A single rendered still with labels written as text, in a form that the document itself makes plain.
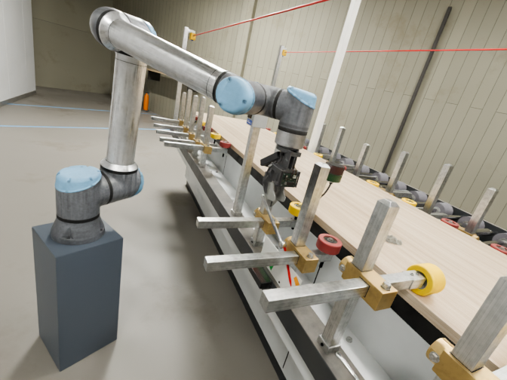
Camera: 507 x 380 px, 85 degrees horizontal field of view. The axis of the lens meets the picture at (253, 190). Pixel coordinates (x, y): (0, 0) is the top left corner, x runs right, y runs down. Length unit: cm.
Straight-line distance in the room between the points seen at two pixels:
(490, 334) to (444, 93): 434
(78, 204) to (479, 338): 119
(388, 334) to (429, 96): 411
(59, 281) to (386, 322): 115
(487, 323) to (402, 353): 44
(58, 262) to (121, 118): 58
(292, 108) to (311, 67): 463
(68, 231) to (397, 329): 118
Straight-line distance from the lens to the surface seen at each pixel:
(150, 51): 92
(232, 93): 73
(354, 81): 508
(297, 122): 81
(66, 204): 124
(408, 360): 100
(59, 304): 139
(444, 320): 87
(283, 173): 83
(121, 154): 127
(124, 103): 121
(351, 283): 69
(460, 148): 475
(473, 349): 63
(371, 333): 106
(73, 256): 127
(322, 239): 95
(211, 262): 78
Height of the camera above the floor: 132
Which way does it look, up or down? 20 degrees down
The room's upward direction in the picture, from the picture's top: 13 degrees clockwise
